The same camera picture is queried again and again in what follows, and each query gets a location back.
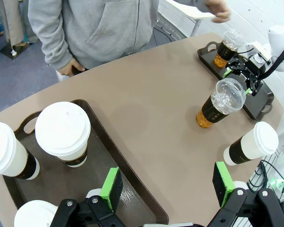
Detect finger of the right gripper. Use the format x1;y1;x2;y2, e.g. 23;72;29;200
244;79;263;96
223;60;247;78

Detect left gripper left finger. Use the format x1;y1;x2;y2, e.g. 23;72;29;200
49;166;124;227

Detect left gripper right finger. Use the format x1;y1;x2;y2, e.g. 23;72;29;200
208;161;284;227

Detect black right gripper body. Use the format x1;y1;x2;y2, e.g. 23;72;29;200
242;58;266;81

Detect clear dome-lid iced coffee cup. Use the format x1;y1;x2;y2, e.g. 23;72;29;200
195;77;247;129
213;29;246;69

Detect white lidded paper coffee cup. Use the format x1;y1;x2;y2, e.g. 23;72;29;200
223;121;279;166
13;200;60;227
0;122;40;180
35;101;91;168

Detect person's left forearm grey sleeve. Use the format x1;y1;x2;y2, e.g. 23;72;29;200
191;0;210;7

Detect person's right forearm grey sleeve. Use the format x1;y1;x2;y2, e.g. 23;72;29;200
28;0;74;70

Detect brown plastic serving tray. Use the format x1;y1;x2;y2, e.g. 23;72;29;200
197;41;275;122
2;99;169;227

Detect person's left hand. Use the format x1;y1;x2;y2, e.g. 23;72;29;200
203;0;231;24

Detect person's right hand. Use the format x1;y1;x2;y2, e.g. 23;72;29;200
55;58;86;78

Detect white device with green light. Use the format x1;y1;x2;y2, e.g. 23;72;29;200
267;151;284;204

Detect large white table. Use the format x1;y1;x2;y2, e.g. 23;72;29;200
164;0;216;37

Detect person in grey hoodie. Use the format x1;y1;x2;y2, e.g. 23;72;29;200
28;0;160;71

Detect dark jacket khaki trousers mannequin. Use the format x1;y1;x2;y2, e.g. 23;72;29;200
0;0;31;60

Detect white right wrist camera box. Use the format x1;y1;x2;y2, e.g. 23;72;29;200
245;41;273;66

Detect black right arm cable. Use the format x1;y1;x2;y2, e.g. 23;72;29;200
260;41;284;80

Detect black cable bundle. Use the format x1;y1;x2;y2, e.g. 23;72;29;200
247;159;276;193

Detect black floor cables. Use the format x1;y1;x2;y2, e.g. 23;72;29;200
153;20;188;44

